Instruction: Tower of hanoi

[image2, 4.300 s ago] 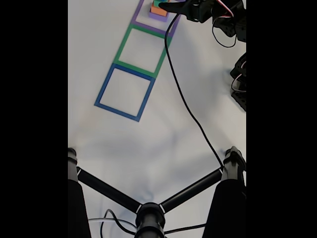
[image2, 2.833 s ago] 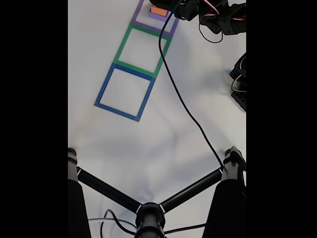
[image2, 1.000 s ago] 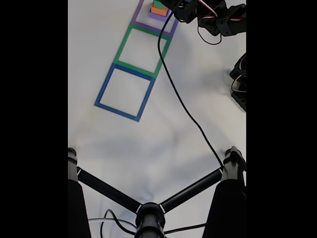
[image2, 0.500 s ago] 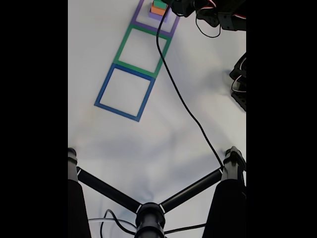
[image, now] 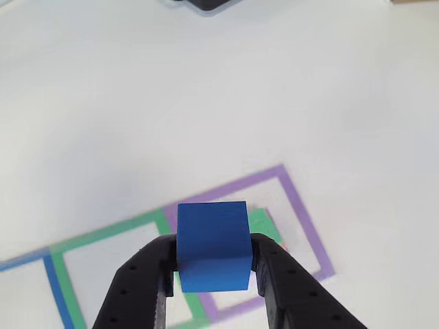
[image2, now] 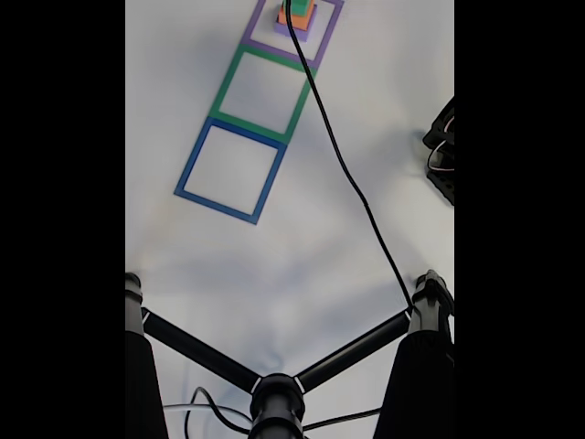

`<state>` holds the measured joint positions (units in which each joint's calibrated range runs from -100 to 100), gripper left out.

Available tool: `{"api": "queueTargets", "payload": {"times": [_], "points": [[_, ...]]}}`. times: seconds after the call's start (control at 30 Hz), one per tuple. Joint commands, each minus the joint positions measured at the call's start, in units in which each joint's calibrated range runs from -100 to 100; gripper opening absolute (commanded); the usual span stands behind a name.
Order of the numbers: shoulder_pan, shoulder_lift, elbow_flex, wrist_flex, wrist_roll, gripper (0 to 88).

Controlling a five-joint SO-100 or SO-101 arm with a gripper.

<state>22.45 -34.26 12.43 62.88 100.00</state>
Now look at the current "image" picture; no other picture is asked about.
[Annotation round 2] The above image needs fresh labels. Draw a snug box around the green square block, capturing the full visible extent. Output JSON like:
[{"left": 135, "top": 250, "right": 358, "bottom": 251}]
[{"left": 247, "top": 208, "right": 282, "bottom": 246}]

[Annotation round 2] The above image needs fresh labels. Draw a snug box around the small blue cube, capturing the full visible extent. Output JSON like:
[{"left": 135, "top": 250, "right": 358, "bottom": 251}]
[{"left": 176, "top": 201, "right": 254, "bottom": 293}]

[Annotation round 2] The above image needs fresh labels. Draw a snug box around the black case with clear lid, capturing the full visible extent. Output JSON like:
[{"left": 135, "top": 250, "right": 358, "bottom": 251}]
[{"left": 171, "top": 0, "right": 244, "bottom": 14}]

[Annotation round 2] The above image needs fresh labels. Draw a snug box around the green square frame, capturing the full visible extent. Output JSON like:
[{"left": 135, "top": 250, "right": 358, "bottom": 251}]
[{"left": 49, "top": 208, "right": 212, "bottom": 329}]

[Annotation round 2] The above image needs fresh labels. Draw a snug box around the purple square frame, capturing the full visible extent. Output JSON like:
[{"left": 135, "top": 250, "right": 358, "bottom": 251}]
[{"left": 163, "top": 163, "right": 336, "bottom": 318}]

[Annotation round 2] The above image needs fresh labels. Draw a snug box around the blue square frame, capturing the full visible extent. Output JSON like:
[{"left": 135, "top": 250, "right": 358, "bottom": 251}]
[{"left": 0, "top": 248, "right": 75, "bottom": 329}]

